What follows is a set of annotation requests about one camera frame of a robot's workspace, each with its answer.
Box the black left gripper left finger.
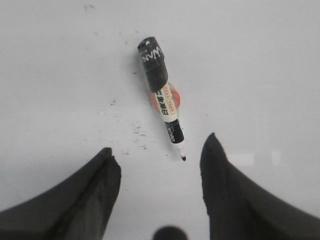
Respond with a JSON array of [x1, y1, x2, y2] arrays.
[[0, 147, 121, 240]]

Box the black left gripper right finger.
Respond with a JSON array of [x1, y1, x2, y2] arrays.
[[200, 133, 320, 240]]

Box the black white whiteboard marker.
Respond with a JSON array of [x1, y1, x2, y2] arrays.
[[137, 36, 187, 161]]

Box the white whiteboard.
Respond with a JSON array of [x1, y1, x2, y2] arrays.
[[0, 0, 320, 240]]

